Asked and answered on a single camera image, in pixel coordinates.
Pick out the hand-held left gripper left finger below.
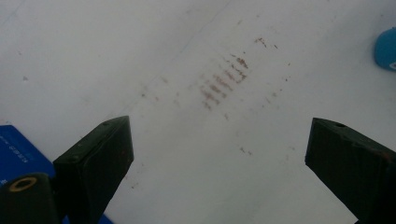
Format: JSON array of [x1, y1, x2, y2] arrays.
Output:
[[52, 115, 134, 224]]

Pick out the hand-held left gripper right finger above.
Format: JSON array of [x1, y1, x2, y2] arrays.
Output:
[[304, 117, 396, 224]]

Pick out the blue cardboard box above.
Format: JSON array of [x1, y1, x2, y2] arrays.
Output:
[[0, 124, 114, 224]]

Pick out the blue bottle with white cap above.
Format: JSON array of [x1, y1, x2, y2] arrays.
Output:
[[373, 27, 396, 72]]

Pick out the white paper sheet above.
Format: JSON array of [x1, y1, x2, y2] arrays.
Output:
[[0, 0, 396, 224]]

